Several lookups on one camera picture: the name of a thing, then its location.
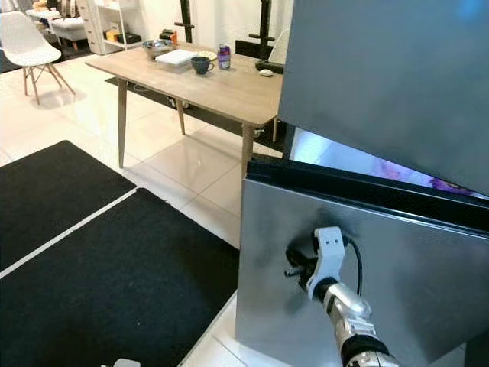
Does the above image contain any light wooden table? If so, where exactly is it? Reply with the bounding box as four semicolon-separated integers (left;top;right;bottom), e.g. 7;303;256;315
86;44;283;178

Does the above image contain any black bar-shaped device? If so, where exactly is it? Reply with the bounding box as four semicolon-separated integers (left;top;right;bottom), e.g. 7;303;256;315
256;60;283;75

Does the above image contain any white plastic chair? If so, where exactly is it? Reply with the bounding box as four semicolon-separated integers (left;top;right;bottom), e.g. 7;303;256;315
0;11;77;106
267;29;291;63

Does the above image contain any black low box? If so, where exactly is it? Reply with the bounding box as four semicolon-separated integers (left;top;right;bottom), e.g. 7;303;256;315
235;38;268;60

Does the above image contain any dark blue mug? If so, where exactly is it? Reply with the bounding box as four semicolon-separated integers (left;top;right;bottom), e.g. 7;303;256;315
191;55;215;76

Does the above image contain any black stand pole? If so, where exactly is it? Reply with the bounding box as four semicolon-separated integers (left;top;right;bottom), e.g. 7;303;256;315
256;0;276;58
174;0;196;43

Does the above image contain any steel bowl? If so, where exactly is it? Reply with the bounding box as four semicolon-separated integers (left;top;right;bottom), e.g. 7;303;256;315
142;38;175;60

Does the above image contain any white shelf unit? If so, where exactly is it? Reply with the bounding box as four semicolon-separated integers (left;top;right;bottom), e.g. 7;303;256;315
99;0;144;54

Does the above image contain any white upholstered bench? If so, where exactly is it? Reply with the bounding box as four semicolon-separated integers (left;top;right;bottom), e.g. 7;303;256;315
50;14;90;50

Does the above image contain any white drawer cabinet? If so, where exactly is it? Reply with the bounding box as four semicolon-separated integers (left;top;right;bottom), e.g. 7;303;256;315
80;0;112;54

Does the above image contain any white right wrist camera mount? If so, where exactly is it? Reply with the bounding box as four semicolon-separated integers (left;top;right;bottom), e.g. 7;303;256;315
306;226;345;300

